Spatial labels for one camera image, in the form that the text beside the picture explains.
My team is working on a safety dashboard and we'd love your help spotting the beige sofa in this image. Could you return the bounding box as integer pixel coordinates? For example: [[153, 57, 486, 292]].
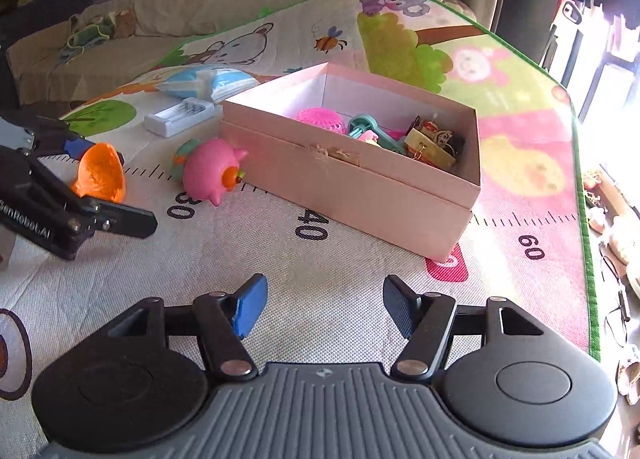
[[5, 0, 353, 106]]

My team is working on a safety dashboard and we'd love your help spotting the white battery charger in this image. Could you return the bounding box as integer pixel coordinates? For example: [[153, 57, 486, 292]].
[[143, 96, 224, 138]]

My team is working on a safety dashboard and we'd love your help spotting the black cable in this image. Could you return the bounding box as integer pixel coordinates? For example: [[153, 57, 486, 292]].
[[599, 245, 633, 337]]

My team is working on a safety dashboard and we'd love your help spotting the green cloth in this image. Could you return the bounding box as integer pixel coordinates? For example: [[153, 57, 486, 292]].
[[61, 14, 117, 63]]

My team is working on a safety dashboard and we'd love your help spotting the key ring with trinkets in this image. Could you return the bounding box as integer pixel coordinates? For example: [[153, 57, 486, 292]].
[[403, 115, 467, 170]]

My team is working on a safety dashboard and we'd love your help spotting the pink cardboard box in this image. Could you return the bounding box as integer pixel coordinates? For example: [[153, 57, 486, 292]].
[[220, 63, 482, 264]]

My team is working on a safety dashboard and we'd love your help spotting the blue white tissue pack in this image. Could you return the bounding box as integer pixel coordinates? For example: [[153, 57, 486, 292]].
[[155, 65, 261, 102]]

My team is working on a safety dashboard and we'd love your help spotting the teal plastic toy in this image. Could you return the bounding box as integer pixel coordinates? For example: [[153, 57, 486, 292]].
[[348, 115, 407, 146]]

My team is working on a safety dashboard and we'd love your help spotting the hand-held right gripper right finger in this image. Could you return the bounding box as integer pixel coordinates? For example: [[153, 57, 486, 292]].
[[383, 275, 549, 382]]

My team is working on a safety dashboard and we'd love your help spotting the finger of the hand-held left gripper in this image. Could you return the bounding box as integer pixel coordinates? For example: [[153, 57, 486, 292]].
[[27, 116, 94, 160], [90, 199, 159, 240]]

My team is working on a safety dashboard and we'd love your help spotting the brown plush toy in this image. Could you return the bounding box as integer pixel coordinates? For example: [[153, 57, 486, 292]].
[[107, 10, 137, 38]]

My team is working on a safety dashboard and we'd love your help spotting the cartoon printed play mat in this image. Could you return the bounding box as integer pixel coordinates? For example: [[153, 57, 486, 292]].
[[0, 0, 602, 459]]

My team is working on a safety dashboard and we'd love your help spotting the pink plastic strainer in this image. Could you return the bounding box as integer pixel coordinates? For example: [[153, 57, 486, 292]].
[[293, 107, 349, 138]]

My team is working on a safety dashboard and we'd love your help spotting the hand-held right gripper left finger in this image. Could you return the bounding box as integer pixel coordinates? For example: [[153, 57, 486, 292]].
[[102, 274, 269, 383]]

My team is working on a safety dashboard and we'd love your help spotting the pink pig toy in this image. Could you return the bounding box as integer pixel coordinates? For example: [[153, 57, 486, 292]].
[[172, 137, 250, 208]]

